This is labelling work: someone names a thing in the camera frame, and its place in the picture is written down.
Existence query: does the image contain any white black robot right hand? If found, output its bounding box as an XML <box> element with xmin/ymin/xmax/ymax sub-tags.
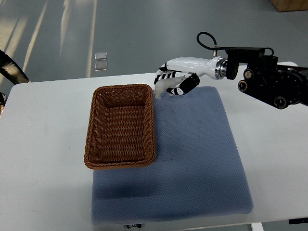
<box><xmin>154</xmin><ymin>56</ymin><xmax>227</xmax><ymax>96</ymax></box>

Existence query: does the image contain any white bear figurine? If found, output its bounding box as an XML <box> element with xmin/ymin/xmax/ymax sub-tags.
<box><xmin>154</xmin><ymin>76</ymin><xmax>186</xmax><ymax>99</ymax></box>

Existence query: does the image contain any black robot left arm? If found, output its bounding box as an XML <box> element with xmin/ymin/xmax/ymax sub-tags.
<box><xmin>0</xmin><ymin>50</ymin><xmax>30</xmax><ymax>85</ymax></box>

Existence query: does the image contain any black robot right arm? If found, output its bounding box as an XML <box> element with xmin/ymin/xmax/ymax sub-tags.
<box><xmin>197</xmin><ymin>32</ymin><xmax>308</xmax><ymax>109</ymax></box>

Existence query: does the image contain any brown wicker basket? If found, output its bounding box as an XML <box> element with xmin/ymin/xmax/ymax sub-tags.
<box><xmin>84</xmin><ymin>84</ymin><xmax>156</xmax><ymax>170</ymax></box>

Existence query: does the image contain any wooden box corner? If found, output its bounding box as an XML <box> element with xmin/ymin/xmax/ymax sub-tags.
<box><xmin>270</xmin><ymin>0</ymin><xmax>308</xmax><ymax>12</ymax></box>

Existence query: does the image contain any blue padded mat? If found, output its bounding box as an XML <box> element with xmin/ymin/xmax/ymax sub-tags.
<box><xmin>91</xmin><ymin>87</ymin><xmax>253</xmax><ymax>226</ymax></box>

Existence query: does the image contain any lower floor socket plate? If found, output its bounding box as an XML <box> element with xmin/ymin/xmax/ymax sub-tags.
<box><xmin>95</xmin><ymin>61</ymin><xmax>108</xmax><ymax>71</ymax></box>

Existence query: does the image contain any floor socket plate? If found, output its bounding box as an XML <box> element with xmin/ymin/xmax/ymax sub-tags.
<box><xmin>95</xmin><ymin>61</ymin><xmax>108</xmax><ymax>71</ymax></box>
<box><xmin>95</xmin><ymin>51</ymin><xmax>107</xmax><ymax>60</ymax></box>

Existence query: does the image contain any upper floor socket plate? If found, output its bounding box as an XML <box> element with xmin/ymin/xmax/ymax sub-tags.
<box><xmin>95</xmin><ymin>51</ymin><xmax>107</xmax><ymax>60</ymax></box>

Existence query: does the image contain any black table control panel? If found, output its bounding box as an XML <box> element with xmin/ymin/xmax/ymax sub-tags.
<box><xmin>288</xmin><ymin>218</ymin><xmax>308</xmax><ymax>225</ymax></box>

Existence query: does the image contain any black label tag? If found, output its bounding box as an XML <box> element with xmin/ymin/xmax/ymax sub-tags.
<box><xmin>127</xmin><ymin>224</ymin><xmax>142</xmax><ymax>229</ymax></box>

